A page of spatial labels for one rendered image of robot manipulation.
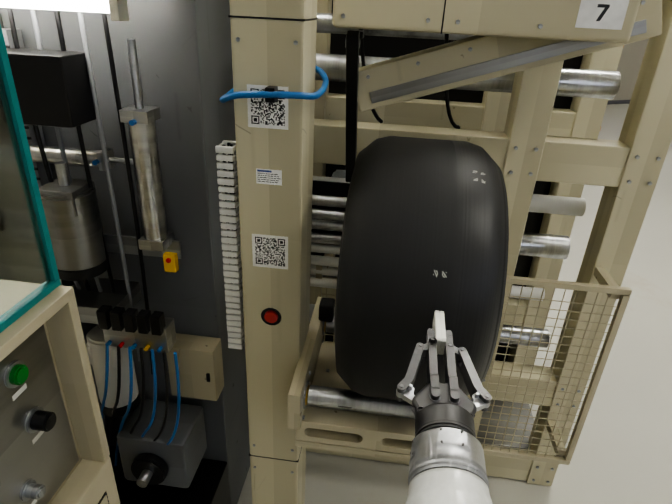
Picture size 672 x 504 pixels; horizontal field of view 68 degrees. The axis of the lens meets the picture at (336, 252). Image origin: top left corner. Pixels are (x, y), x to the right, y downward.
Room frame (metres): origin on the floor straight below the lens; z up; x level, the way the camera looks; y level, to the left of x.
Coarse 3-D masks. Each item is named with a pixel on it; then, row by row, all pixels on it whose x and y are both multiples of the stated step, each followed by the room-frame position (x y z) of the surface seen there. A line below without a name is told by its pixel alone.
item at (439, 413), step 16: (448, 384) 0.53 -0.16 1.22; (416, 400) 0.50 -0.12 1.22; (432, 400) 0.50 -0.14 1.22; (448, 400) 0.51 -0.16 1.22; (464, 400) 0.51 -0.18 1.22; (416, 416) 0.48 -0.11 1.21; (432, 416) 0.46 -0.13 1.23; (448, 416) 0.46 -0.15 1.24; (464, 416) 0.46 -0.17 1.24; (416, 432) 0.46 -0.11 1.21
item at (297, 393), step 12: (312, 324) 1.05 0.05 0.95; (312, 336) 1.00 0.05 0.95; (312, 348) 0.95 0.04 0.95; (300, 360) 0.91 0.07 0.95; (312, 360) 0.94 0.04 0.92; (300, 372) 0.87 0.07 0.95; (312, 372) 0.95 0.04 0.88; (300, 384) 0.83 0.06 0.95; (288, 396) 0.80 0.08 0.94; (300, 396) 0.80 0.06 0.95; (288, 408) 0.80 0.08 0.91; (300, 408) 0.80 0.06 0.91; (288, 420) 0.80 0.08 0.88; (300, 420) 0.80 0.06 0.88
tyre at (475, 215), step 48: (384, 144) 0.95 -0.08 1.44; (432, 144) 0.96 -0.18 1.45; (384, 192) 0.81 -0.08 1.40; (432, 192) 0.81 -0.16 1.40; (480, 192) 0.81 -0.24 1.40; (384, 240) 0.75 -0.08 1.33; (432, 240) 0.75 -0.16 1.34; (480, 240) 0.75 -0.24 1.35; (336, 288) 0.80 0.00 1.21; (384, 288) 0.71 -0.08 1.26; (432, 288) 0.71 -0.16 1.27; (480, 288) 0.71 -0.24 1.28; (336, 336) 0.74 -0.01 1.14; (384, 336) 0.70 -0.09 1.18; (480, 336) 0.69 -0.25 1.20; (384, 384) 0.72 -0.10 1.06
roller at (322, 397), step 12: (312, 396) 0.83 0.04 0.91; (324, 396) 0.83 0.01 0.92; (336, 396) 0.83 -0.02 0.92; (348, 396) 0.83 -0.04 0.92; (360, 396) 0.83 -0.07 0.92; (336, 408) 0.82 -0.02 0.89; (348, 408) 0.82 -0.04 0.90; (360, 408) 0.82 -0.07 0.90; (372, 408) 0.81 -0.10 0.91; (384, 408) 0.81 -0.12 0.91; (396, 408) 0.81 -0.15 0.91; (408, 408) 0.81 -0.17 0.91
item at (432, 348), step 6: (432, 342) 0.61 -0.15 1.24; (432, 348) 0.60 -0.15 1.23; (432, 354) 0.59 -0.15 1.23; (426, 360) 0.60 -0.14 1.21; (432, 360) 0.58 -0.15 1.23; (432, 366) 0.56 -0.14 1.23; (432, 372) 0.55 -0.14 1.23; (432, 378) 0.54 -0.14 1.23; (438, 378) 0.54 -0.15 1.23; (432, 384) 0.53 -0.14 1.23; (438, 384) 0.53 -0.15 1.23; (432, 390) 0.51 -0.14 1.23; (438, 390) 0.51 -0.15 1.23; (432, 396) 0.51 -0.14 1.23; (438, 396) 0.50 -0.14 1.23
